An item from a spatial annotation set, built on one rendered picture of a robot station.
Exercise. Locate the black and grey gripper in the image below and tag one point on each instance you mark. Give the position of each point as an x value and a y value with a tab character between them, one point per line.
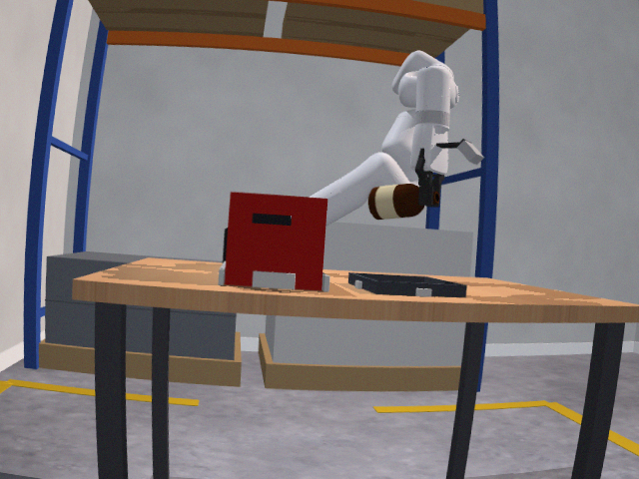
427	157

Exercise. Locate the brown bottle with cream base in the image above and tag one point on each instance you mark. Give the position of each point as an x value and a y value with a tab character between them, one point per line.
394	202

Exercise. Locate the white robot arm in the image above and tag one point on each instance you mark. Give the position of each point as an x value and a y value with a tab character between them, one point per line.
432	91

